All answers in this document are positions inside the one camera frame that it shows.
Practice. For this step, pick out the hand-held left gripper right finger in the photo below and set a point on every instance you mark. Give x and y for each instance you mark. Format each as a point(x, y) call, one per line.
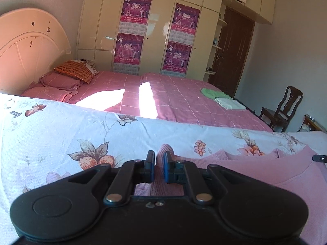
point(167, 168)

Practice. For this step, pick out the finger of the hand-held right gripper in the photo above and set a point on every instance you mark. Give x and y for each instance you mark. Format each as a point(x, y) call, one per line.
point(320, 158)

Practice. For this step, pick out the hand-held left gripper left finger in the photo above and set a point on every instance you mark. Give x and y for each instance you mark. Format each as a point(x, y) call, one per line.
point(151, 168)

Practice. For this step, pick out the pink sweater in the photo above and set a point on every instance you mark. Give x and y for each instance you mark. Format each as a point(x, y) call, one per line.
point(281, 173)

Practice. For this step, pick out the dark wooden chair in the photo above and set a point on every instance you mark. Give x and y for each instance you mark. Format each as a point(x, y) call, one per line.
point(290, 102)

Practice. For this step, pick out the pink checked bed sheet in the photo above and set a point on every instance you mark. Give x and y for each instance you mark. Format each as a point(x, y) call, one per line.
point(184, 99)

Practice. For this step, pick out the green folded cloth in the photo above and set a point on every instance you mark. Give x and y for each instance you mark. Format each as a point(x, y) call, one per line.
point(213, 93)

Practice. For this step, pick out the white folded cloth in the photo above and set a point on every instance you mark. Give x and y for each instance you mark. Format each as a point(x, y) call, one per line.
point(230, 104)

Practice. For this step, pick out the floral white bed sheet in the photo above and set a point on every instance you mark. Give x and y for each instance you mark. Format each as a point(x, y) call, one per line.
point(63, 132)

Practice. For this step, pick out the purple calendar poster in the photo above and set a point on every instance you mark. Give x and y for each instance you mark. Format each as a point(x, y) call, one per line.
point(185, 21)
point(135, 12)
point(127, 53)
point(176, 60)

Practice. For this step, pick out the orange striped pillow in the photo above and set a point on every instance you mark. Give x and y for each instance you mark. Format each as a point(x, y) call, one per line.
point(74, 71)

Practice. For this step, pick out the pink checked pillow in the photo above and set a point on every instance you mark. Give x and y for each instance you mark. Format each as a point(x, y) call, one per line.
point(60, 80)
point(48, 93)

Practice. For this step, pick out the cream corner shelves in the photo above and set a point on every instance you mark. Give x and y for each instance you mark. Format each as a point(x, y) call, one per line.
point(217, 47)

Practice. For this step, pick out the brown wooden door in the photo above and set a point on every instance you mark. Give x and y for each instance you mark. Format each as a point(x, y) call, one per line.
point(232, 53)

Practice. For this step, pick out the cream wardrobe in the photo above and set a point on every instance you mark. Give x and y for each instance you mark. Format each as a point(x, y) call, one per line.
point(158, 25)

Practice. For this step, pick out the cream rounded headboard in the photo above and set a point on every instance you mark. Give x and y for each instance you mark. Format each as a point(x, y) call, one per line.
point(25, 51)

